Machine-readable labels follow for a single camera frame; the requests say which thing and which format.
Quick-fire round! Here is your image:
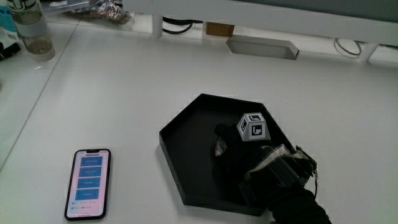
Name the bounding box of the white desk shelf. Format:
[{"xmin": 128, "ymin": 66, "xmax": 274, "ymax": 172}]
[{"xmin": 123, "ymin": 0, "xmax": 398, "ymax": 62}]

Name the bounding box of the black hexagonal plate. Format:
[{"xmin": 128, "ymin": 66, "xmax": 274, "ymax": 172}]
[{"xmin": 159, "ymin": 93, "xmax": 296, "ymax": 217}]

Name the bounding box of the black cable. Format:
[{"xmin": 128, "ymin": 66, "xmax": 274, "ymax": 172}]
[{"xmin": 162, "ymin": 16, "xmax": 203, "ymax": 35}]

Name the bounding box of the black smartphone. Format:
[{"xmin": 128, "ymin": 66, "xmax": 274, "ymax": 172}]
[{"xmin": 64, "ymin": 148, "xmax": 112, "ymax": 222}]

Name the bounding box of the black clip object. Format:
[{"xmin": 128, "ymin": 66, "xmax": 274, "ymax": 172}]
[{"xmin": 0, "ymin": 42, "xmax": 22, "ymax": 61}]

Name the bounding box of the clear water bottle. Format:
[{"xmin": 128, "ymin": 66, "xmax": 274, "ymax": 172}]
[{"xmin": 6, "ymin": 0, "xmax": 56, "ymax": 62}]

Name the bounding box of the person's right forearm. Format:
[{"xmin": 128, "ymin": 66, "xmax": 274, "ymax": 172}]
[{"xmin": 266, "ymin": 182, "xmax": 332, "ymax": 224}]

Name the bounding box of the person's right hand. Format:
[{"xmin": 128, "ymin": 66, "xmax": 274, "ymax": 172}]
[{"xmin": 213, "ymin": 111, "xmax": 318, "ymax": 208}]

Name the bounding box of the grey cable loop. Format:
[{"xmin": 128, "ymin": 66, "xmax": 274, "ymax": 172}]
[{"xmin": 333, "ymin": 37, "xmax": 363, "ymax": 57}]

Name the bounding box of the small paper clip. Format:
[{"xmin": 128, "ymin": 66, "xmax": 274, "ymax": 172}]
[{"xmin": 215, "ymin": 139, "xmax": 228, "ymax": 157}]

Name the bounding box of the crinkled clear plastic bag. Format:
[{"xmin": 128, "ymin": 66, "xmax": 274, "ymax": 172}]
[{"xmin": 65, "ymin": 0, "xmax": 135, "ymax": 25}]

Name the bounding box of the blue and white box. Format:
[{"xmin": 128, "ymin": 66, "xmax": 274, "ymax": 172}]
[{"xmin": 0, "ymin": 5, "xmax": 20, "ymax": 43}]

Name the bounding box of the brown cardboard box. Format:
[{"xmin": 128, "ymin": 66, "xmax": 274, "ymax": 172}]
[{"xmin": 205, "ymin": 21, "xmax": 236, "ymax": 38}]

